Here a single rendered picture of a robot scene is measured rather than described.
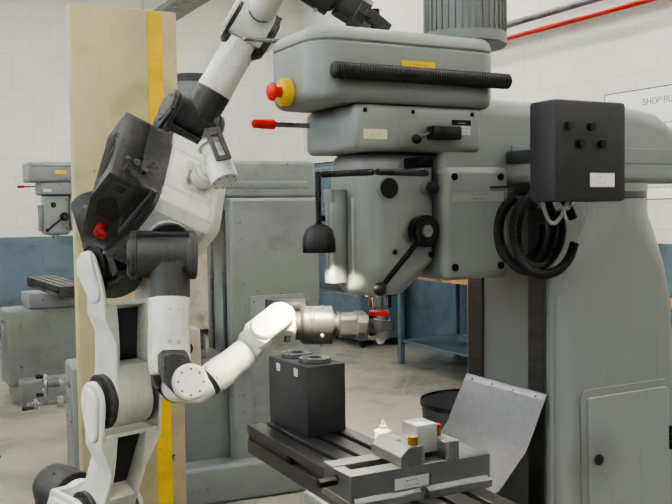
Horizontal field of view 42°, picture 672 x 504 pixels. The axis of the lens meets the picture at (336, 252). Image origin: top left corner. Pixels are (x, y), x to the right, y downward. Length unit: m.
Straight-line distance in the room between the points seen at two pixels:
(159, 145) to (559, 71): 6.04
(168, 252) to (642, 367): 1.19
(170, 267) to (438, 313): 7.45
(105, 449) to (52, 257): 8.61
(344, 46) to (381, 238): 0.42
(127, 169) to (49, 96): 9.02
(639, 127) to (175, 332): 1.28
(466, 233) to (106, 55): 1.99
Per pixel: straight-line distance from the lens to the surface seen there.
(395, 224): 1.94
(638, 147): 2.40
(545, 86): 7.98
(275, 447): 2.37
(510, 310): 2.24
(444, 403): 4.28
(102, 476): 2.47
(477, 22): 2.12
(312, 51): 1.87
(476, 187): 2.04
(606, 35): 7.51
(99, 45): 3.62
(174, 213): 2.02
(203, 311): 10.53
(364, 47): 1.89
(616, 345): 2.26
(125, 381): 2.35
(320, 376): 2.37
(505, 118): 2.11
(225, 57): 2.24
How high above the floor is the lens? 1.51
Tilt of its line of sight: 3 degrees down
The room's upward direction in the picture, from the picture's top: 1 degrees counter-clockwise
